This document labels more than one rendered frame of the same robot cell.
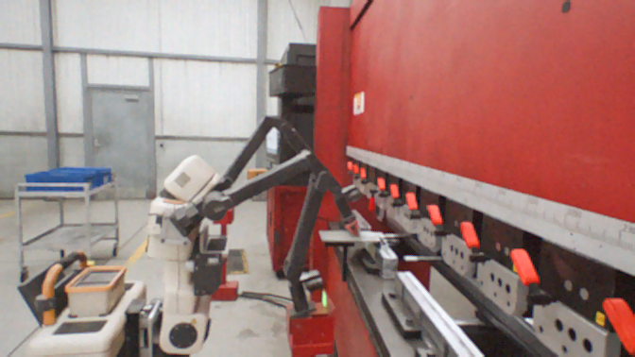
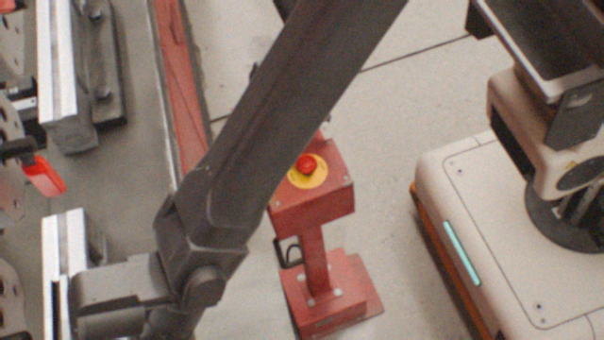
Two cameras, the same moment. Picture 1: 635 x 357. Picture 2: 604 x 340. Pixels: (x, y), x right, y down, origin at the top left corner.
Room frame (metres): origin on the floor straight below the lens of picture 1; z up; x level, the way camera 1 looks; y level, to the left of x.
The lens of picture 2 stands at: (2.19, 0.01, 1.72)
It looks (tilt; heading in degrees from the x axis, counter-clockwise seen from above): 58 degrees down; 178
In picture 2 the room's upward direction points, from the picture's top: 10 degrees counter-clockwise
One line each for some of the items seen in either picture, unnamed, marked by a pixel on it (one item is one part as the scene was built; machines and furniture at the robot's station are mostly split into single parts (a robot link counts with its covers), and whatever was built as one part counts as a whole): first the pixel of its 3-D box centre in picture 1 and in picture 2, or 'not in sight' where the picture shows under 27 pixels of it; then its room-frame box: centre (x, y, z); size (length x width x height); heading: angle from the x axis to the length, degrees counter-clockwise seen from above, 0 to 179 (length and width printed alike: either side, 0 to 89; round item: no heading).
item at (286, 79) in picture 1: (289, 126); not in sight; (3.18, 0.21, 1.53); 0.51 x 0.25 x 0.85; 19
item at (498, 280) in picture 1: (517, 262); not in sight; (0.79, -0.40, 1.26); 0.15 x 0.09 x 0.17; 4
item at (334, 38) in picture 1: (372, 180); not in sight; (2.95, -0.41, 1.15); 0.85 x 0.25 x 2.30; 94
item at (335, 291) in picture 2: not in sight; (319, 284); (1.56, 0.01, 0.13); 0.10 x 0.10 x 0.01; 11
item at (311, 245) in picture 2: not in sight; (310, 244); (1.56, 0.01, 0.39); 0.05 x 0.05 x 0.54; 11
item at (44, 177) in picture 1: (62, 181); not in sight; (4.01, 2.46, 0.92); 0.50 x 0.36 x 0.18; 100
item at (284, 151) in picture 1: (280, 140); not in sight; (3.10, 0.27, 1.42); 0.45 x 0.12 x 0.36; 19
